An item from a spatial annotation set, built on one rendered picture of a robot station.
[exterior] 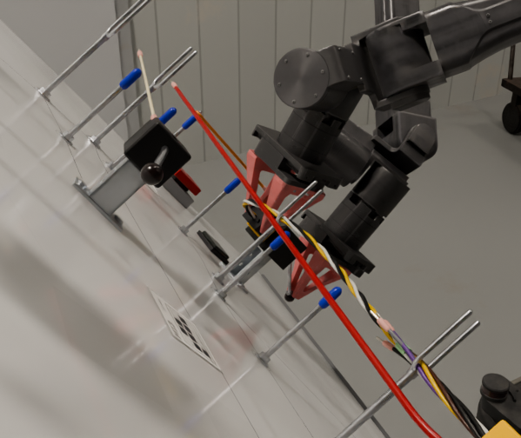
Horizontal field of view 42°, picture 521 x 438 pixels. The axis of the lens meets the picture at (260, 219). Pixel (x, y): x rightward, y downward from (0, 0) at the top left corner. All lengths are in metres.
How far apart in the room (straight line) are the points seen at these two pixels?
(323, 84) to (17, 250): 0.42
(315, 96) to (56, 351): 0.46
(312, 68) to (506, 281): 2.31
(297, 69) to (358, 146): 0.23
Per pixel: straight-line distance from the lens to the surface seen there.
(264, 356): 0.56
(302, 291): 0.90
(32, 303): 0.26
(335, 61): 0.65
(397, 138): 0.90
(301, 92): 0.66
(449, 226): 3.22
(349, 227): 0.86
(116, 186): 0.48
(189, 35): 3.49
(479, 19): 0.71
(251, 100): 3.75
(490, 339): 2.57
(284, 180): 0.72
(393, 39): 0.71
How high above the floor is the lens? 1.54
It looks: 29 degrees down
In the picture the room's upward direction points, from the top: straight up
